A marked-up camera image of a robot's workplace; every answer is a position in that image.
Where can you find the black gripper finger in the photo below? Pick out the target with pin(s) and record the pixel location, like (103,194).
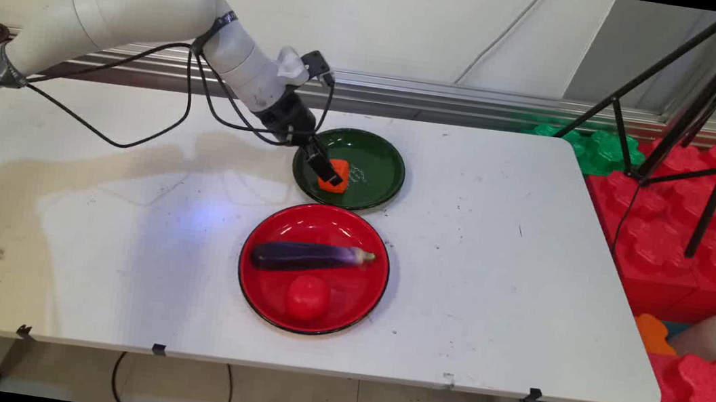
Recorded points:
(306,155)
(328,164)

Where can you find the purple eggplant toy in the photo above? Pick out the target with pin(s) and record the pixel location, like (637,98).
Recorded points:
(310,256)

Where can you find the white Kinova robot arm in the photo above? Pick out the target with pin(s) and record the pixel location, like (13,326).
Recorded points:
(149,8)

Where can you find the aluminium wall rail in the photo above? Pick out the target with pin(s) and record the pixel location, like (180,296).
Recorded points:
(480,100)

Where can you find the green foam block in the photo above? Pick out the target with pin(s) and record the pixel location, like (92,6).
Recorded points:
(600,149)

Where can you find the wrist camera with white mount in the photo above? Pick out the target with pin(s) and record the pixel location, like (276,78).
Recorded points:
(310,65)

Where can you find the orange carrot piece toy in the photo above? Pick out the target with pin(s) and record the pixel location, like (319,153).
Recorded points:
(335,183)

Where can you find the orange foam block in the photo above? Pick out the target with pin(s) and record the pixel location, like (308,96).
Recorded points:
(654,335)

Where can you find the black table edge clip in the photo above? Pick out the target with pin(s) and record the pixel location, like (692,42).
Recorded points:
(533,395)
(159,348)
(25,331)

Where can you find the large red foam block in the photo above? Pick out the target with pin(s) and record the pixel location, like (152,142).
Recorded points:
(667,246)

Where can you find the dark green plate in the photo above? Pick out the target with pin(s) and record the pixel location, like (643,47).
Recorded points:
(376,166)

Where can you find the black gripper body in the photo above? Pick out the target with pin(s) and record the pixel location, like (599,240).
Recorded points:
(287,114)

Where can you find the red tomato toy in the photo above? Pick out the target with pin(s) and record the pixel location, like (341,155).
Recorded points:
(307,297)

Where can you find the red plate with black rim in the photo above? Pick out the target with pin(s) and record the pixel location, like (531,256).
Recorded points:
(346,295)

